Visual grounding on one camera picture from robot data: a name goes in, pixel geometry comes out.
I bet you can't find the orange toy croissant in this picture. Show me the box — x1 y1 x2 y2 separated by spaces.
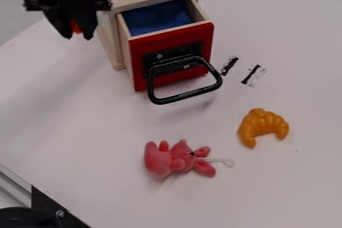
236 107 292 149

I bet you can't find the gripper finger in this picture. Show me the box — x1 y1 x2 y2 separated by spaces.
42 7 74 40
76 7 101 42

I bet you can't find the orange toy carrot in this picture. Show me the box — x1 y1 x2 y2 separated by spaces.
69 19 85 36

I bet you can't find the pink plush animal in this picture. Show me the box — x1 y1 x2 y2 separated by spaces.
142 139 236 179

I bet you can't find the red drawer with black handle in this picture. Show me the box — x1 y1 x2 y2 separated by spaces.
116 0 225 106

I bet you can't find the black tape strip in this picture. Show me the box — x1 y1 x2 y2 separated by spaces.
219 55 241 77
240 63 269 89

